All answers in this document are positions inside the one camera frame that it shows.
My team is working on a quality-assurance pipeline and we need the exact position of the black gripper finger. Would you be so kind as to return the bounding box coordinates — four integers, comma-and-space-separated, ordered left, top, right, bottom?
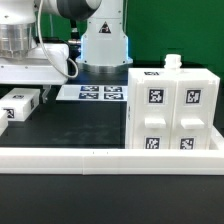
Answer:
42, 85, 51, 102

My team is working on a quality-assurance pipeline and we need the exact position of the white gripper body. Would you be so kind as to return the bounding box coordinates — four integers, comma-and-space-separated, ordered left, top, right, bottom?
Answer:
0, 43, 69, 85

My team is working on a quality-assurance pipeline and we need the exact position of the white cabinet door panel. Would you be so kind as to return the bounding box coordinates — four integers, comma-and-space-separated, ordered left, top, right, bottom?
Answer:
0, 88, 40, 121

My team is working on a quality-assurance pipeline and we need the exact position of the white cabinet body box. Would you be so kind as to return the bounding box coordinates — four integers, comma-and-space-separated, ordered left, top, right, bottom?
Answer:
125, 68, 220, 150

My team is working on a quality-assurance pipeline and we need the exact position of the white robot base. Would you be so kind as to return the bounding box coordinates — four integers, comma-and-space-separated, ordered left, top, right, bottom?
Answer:
76, 0, 133, 74

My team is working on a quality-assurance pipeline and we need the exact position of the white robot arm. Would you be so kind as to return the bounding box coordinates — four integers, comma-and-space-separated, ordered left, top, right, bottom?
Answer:
0, 0, 102, 99

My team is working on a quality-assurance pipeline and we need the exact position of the white fiducial marker sheet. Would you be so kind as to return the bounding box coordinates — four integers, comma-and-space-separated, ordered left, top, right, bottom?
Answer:
56, 85, 127, 102

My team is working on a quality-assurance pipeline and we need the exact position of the white block at left edge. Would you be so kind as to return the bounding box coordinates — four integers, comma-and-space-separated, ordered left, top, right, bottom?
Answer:
0, 110, 8, 136

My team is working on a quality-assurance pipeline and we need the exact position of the black cable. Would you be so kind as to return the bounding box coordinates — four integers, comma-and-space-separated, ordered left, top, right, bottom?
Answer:
68, 18, 83, 46

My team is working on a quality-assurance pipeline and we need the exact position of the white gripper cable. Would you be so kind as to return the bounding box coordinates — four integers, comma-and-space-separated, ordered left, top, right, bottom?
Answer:
36, 0, 80, 80

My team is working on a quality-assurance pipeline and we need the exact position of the white L-shaped fence frame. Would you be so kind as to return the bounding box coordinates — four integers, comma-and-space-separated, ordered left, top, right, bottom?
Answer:
0, 130, 224, 175

